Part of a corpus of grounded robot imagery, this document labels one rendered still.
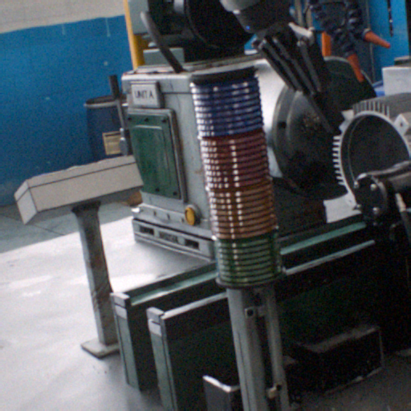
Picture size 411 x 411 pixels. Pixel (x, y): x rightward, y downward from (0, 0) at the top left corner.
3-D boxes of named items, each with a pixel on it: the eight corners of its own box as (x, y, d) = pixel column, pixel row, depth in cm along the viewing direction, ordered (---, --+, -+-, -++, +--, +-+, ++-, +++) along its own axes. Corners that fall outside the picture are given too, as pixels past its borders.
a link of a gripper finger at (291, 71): (266, 38, 118) (259, 38, 119) (303, 99, 123) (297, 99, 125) (283, 20, 120) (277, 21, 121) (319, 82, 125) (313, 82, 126)
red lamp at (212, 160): (246, 170, 78) (239, 122, 77) (285, 176, 73) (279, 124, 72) (191, 185, 75) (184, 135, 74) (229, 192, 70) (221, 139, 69)
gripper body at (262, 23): (290, -26, 114) (323, 30, 118) (254, -19, 121) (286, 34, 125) (256, 9, 111) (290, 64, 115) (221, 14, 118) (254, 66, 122)
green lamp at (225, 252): (258, 262, 80) (252, 217, 79) (298, 274, 75) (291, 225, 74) (205, 280, 77) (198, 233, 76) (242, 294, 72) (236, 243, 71)
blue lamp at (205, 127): (239, 122, 77) (233, 73, 76) (279, 124, 72) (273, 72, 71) (184, 135, 74) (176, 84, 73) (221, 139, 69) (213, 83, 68)
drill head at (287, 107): (282, 168, 182) (267, 52, 176) (406, 185, 151) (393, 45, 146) (184, 196, 170) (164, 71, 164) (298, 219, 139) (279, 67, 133)
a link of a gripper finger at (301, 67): (286, 20, 119) (293, 18, 118) (326, 82, 124) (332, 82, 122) (269, 38, 118) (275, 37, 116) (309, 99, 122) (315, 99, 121)
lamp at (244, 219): (252, 217, 79) (246, 170, 78) (291, 225, 74) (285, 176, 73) (198, 233, 76) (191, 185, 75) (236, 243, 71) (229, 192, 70)
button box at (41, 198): (128, 198, 130) (116, 167, 131) (145, 185, 124) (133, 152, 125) (23, 226, 122) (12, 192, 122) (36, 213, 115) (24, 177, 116)
